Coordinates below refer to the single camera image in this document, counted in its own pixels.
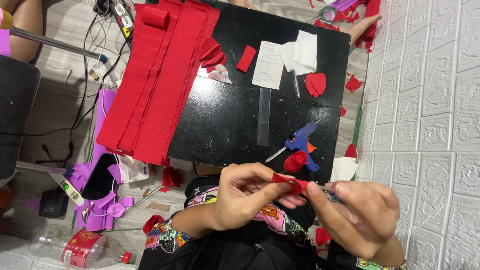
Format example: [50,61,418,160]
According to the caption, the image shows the jagged red paper scrap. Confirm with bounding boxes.
[344,74,365,94]

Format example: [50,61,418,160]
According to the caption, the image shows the clear plastic ruler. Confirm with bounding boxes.
[256,88,272,146]

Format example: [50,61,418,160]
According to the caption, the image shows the folded red crepe rectangle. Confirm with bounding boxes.
[236,45,258,74]

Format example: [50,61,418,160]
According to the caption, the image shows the thin silver pen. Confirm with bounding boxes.
[288,180,344,204]

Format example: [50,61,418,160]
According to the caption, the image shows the handwritten paper note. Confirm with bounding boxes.
[251,40,285,91]

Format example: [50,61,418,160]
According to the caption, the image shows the black chair seat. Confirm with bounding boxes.
[0,55,41,181]

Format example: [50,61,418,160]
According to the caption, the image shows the black cartoon print shirt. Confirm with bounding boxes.
[138,175,407,270]

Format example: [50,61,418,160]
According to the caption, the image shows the small black speaker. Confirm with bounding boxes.
[39,189,70,220]

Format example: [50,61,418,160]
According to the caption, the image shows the black power strip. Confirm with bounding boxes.
[108,0,136,50]

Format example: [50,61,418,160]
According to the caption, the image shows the red paper rose bud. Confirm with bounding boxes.
[283,150,309,173]

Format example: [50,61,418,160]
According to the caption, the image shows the small cardboard piece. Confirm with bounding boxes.
[146,202,172,212]

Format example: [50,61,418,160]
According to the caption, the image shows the crumpled red crepe piece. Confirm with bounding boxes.
[142,214,165,236]

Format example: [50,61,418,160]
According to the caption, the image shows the stack of heart-shaped red petals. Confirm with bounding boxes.
[304,72,327,98]

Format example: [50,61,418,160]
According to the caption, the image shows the heap of red crepe offcuts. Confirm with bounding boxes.
[309,0,382,54]

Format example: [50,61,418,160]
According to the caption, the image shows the person's left hand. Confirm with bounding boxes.
[214,163,308,231]

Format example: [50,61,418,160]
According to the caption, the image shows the black smartphone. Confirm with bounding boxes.
[80,152,120,201]

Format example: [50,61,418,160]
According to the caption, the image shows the metal rod with blue tip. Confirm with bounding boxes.
[9,25,109,64]

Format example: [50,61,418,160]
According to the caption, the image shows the white paper sheet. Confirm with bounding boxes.
[330,157,359,183]

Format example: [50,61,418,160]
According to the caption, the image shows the heap of red cut petals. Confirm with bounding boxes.
[198,37,228,74]

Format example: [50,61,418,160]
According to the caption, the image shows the clear bottle with red label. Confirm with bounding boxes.
[29,224,136,269]

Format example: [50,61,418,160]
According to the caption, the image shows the red paper rose with stem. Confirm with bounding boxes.
[124,166,184,217]

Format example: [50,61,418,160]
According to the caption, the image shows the bundle of green floral wires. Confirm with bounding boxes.
[352,105,364,151]

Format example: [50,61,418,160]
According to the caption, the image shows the heap of purple paper scraps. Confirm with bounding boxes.
[64,88,135,232]

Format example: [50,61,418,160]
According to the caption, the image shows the clear tape roll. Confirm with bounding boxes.
[319,5,338,23]

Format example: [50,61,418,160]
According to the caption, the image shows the person's right hand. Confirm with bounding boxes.
[304,181,401,260]

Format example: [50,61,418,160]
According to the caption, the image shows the red crepe scraps beside lap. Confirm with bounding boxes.
[314,226,333,256]

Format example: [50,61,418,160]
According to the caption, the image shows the blue hot glue gun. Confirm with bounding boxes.
[265,119,322,173]

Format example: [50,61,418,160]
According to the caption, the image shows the white charging cable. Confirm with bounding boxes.
[64,0,130,117]

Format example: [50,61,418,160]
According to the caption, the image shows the white tube with green button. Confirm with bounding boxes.
[48,172,86,206]

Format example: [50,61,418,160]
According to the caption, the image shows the pile of red crepe strips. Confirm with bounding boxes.
[95,0,222,166]

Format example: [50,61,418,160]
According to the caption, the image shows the white plastic packet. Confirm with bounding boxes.
[119,155,155,184]

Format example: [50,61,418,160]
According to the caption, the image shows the purple paper sheet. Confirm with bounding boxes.
[329,0,361,13]

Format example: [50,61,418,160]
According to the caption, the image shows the black board table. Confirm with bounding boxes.
[144,0,351,185]

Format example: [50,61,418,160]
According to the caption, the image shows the white tissue sheets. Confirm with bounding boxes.
[278,30,318,76]

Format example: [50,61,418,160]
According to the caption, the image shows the black power cable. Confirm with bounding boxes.
[22,17,133,166]

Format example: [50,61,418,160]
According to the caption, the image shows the rolled red crepe strip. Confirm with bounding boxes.
[140,5,172,30]

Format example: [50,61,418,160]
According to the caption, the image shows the small photo card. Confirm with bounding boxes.
[207,64,233,85]

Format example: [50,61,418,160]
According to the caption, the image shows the small red crepe petal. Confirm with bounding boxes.
[271,172,310,196]

